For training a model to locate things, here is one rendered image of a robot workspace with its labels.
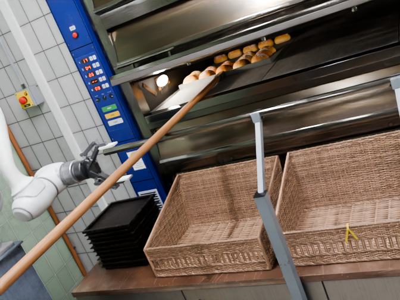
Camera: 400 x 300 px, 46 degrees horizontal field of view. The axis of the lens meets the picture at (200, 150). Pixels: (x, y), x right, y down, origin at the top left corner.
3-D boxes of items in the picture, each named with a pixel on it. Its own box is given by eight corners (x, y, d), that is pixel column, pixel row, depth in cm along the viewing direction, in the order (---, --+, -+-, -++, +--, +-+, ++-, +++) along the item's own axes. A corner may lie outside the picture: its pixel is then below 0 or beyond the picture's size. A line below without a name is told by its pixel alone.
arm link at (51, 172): (81, 176, 189) (64, 197, 179) (53, 183, 196) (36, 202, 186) (67, 155, 184) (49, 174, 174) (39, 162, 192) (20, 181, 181)
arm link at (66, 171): (80, 178, 188) (91, 175, 185) (66, 189, 180) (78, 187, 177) (69, 158, 185) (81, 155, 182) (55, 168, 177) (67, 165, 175)
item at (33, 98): (31, 106, 257) (22, 88, 254) (44, 101, 252) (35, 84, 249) (22, 111, 251) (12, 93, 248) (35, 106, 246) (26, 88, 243)
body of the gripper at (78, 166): (80, 156, 182) (97, 152, 177) (88, 175, 184) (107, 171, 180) (68, 165, 175) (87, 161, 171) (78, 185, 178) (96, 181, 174)
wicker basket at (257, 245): (196, 218, 248) (176, 173, 239) (298, 205, 220) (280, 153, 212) (154, 279, 208) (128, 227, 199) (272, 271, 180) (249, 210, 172)
